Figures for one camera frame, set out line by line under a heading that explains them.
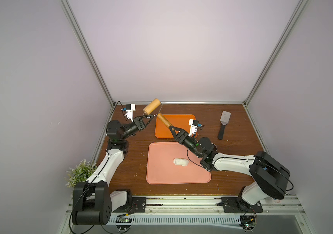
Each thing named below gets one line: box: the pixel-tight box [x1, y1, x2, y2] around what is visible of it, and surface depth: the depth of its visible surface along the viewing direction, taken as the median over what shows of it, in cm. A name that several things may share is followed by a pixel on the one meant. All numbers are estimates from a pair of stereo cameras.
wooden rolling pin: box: [143, 97, 172, 128], surface depth 73 cm
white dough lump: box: [172, 157, 189, 167], surface depth 87 cm
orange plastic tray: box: [154, 114, 197, 139], surface depth 73 cm
